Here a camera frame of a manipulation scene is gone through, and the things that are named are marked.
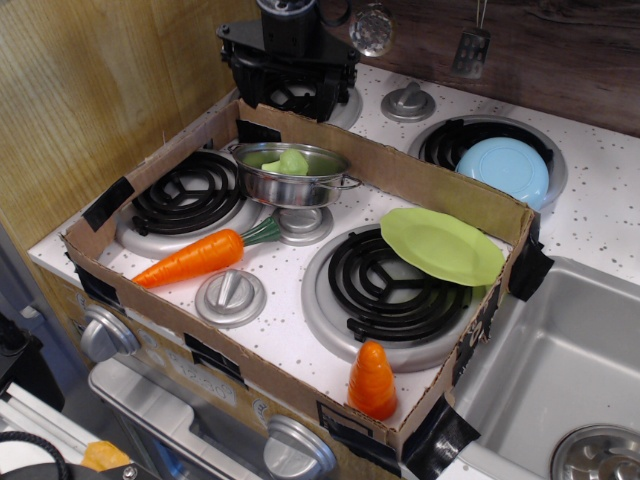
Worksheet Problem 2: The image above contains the right oven knob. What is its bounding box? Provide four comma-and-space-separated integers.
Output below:
263, 415, 337, 480

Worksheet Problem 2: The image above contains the green plastic plate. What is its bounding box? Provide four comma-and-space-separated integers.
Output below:
380, 207, 505, 287

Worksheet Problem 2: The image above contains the cardboard fence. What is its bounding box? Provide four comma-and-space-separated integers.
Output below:
63, 101, 552, 479

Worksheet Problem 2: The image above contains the sink drain strainer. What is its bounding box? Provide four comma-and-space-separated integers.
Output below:
549, 424, 639, 479

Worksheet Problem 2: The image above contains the hanging metal spatula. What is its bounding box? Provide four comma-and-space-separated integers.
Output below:
451, 0, 491, 80

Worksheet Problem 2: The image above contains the silver stovetop knob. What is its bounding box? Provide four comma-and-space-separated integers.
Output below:
194, 269, 267, 329
273, 207, 334, 246
381, 81, 436, 123

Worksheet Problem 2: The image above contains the silver stovetop knob front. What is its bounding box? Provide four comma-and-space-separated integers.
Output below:
194, 269, 267, 329

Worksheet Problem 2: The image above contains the orange carrot piece upright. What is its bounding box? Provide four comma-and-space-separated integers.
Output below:
347, 341, 398, 421

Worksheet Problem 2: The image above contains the left oven knob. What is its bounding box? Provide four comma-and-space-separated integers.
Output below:
80, 305, 140, 363

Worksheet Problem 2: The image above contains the orange object bottom left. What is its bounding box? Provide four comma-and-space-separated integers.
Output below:
80, 440, 131, 472

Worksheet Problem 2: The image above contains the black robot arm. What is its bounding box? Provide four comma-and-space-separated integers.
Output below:
217, 1, 360, 122

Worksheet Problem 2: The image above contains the light blue plastic plate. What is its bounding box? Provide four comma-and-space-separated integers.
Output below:
455, 137, 549, 210

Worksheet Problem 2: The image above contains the small steel pan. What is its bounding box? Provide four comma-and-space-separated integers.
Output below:
230, 142, 362, 209

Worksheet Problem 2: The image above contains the hanging metal strainer ladle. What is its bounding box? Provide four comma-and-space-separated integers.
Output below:
348, 1, 396, 58

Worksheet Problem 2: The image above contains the black cable bottom left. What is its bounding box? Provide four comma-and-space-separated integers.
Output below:
0, 430, 71, 480

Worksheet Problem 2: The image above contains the silver stovetop knob middle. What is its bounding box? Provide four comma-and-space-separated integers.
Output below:
273, 207, 334, 246

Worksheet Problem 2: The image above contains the silver oven door handle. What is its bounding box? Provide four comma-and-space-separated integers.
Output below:
89, 359, 269, 479

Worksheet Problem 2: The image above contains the green toy broccoli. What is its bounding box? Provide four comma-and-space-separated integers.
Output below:
261, 149, 309, 176

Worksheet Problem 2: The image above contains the metal sink basin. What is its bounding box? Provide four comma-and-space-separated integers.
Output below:
452, 258, 639, 479

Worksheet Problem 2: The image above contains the oven knob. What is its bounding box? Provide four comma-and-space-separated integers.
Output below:
80, 305, 140, 363
263, 415, 337, 480

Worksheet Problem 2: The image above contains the front right black burner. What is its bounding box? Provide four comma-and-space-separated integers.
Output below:
301, 226, 486, 373

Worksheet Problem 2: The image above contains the back right black burner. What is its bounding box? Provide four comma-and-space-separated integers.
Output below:
409, 115, 568, 211

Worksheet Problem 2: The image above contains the silver stovetop knob back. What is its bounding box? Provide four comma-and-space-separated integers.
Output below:
381, 81, 436, 123

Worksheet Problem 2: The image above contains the orange toy carrot with stem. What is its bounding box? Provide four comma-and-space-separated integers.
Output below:
132, 217, 281, 289

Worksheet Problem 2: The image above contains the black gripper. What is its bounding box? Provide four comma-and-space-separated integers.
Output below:
216, 20, 360, 122

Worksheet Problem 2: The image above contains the front left black burner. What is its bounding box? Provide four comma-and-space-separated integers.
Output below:
116, 149, 263, 260

